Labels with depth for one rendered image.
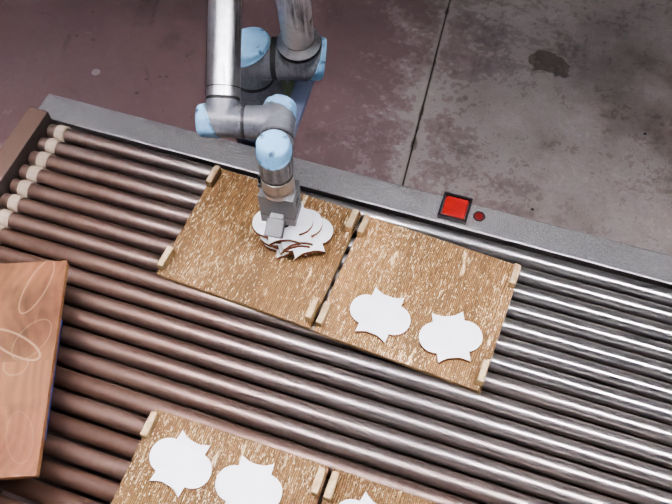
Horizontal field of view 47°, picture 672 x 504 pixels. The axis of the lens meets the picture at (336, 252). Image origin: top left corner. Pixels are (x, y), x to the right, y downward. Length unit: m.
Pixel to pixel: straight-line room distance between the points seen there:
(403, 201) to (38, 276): 0.92
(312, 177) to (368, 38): 1.75
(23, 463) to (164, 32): 2.55
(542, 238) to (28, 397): 1.27
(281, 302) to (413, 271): 0.33
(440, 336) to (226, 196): 0.67
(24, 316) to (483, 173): 2.03
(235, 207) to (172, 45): 1.88
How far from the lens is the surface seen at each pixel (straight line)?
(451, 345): 1.81
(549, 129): 3.48
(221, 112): 1.73
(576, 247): 2.04
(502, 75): 3.65
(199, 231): 1.99
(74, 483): 1.82
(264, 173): 1.68
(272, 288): 1.88
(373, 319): 1.82
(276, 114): 1.71
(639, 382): 1.91
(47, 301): 1.86
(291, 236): 1.86
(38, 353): 1.81
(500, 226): 2.03
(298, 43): 2.04
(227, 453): 1.74
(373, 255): 1.92
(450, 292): 1.89
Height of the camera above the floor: 2.59
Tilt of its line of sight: 59 degrees down
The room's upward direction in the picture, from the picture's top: 1 degrees counter-clockwise
